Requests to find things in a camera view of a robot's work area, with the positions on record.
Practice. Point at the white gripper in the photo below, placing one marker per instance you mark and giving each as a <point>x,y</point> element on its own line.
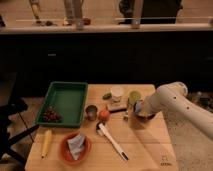
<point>142,108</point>

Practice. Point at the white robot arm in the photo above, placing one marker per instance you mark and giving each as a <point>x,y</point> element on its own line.
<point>172,96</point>

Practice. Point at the purple bowl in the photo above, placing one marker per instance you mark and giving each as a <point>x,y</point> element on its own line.
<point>143,117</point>

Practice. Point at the orange bowl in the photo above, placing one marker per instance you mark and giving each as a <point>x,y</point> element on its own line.
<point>64,152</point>

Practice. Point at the small pale toy piece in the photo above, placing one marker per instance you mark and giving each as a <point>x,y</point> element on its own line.
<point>126,116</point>

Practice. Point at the white cup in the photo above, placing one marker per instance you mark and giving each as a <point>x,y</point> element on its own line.
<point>117,92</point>

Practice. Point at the small green vegetable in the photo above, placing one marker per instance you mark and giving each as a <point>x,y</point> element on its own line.
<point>107,96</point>

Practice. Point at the orange fruit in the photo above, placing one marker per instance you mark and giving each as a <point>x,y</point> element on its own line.
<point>104,115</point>

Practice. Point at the small metal cup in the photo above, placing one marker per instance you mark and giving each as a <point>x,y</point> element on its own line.
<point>91,112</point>

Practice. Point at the green plastic tray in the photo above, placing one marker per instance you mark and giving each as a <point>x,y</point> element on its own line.
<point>67,99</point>

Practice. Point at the grey folded cloth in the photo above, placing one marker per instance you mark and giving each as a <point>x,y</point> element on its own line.
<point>75,145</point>

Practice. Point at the dark grape bunch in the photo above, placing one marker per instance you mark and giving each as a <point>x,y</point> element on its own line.
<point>51,115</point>

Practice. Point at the yellow corn cob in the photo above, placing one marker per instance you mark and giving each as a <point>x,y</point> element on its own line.
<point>46,143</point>

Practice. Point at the black office chair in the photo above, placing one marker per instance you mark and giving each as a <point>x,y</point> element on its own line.
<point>10,105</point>

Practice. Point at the wooden block with black handle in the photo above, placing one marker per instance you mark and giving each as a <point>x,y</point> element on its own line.
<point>116,107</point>

